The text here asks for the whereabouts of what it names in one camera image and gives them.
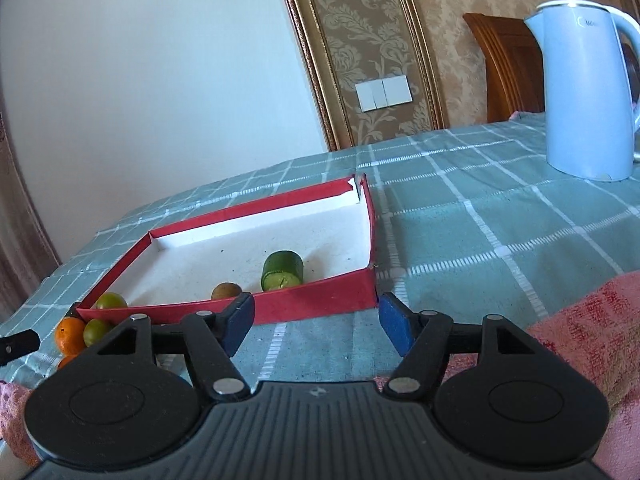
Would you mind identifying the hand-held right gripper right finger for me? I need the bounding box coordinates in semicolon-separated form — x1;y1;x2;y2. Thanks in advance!
378;291;538;403

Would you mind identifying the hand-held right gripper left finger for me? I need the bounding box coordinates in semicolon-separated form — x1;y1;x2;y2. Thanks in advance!
97;292;257;403

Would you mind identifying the green tangerine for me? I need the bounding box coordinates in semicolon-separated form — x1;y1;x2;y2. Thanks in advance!
82;319;116;348
95;292;129;311

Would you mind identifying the red shallow cardboard box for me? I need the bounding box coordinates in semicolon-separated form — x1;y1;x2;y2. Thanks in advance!
76;173;378;326

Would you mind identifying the brown round fruit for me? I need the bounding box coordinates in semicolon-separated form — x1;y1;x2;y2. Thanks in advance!
211;282;244;302

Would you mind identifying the pink towel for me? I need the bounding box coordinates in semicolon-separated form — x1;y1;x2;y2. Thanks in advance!
0;382;41;467
442;270;640;480

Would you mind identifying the teal checked blanket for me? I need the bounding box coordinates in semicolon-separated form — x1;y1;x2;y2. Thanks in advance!
0;110;640;396

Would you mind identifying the wooden headboard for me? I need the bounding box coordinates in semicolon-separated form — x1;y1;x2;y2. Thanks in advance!
462;12;546;123

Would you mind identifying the light blue electric kettle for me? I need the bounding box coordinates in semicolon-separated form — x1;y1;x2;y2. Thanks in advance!
523;0;640;182

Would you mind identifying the white wall switch plate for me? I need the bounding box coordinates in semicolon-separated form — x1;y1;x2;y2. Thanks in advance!
356;75;413;112

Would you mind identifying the gold wall panel frame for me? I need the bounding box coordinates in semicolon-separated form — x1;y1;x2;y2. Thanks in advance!
272;0;447;152

